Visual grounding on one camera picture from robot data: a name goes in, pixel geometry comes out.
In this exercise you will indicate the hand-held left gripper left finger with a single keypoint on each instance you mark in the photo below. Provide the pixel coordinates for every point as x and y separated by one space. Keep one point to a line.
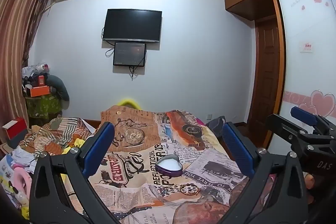
101 148

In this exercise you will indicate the yellow plastic item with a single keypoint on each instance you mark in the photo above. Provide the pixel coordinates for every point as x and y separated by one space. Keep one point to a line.
129 102

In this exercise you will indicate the black wall television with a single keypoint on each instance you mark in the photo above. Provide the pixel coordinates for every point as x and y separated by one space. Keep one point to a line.
132 25

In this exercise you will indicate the orange flat box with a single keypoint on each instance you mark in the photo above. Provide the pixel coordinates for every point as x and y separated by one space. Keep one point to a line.
40 91

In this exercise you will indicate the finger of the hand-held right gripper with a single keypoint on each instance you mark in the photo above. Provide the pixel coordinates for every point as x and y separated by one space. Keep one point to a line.
304 115
288 132

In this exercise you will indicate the newspaper print blanket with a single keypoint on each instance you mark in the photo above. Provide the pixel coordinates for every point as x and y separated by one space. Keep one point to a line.
147 140

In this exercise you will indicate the dark grey backpack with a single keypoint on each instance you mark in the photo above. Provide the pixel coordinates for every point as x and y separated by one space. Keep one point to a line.
216 124

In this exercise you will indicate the pink plastic toy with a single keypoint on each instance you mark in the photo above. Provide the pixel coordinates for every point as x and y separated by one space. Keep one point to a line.
22 179

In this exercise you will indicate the green covered stand with clutter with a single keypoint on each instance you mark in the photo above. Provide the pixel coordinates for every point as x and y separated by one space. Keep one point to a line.
43 107

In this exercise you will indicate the brown wooden door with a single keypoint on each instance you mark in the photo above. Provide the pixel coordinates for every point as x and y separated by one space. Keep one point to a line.
266 77

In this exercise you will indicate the dark grey garment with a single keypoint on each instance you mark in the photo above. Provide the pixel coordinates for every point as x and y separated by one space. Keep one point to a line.
61 90

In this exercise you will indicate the small red box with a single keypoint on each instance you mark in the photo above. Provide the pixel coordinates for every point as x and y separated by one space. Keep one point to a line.
42 81

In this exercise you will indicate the purple heart-shaped tin box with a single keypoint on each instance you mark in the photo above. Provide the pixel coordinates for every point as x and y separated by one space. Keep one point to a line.
169 165

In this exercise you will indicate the red and white box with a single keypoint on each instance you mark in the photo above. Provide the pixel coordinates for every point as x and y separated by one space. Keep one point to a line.
14 129

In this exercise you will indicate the small black wall monitor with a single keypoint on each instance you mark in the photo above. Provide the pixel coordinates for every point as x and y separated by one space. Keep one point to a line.
130 54

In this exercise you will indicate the person's right hand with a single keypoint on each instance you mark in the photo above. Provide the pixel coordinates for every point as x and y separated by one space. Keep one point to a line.
309 184

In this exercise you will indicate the striped patchwork cloth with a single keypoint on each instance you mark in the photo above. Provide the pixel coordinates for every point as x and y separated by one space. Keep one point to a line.
57 132

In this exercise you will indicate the white heart-print wardrobe door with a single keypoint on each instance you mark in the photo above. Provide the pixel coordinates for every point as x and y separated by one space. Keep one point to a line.
307 69

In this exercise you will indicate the white wall socket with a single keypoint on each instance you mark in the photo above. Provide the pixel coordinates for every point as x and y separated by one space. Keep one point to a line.
209 116

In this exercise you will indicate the striped brown curtain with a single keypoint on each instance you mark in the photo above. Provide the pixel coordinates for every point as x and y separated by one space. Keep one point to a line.
18 43

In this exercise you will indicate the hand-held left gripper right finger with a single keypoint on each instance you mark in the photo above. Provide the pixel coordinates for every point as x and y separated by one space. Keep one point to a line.
236 150

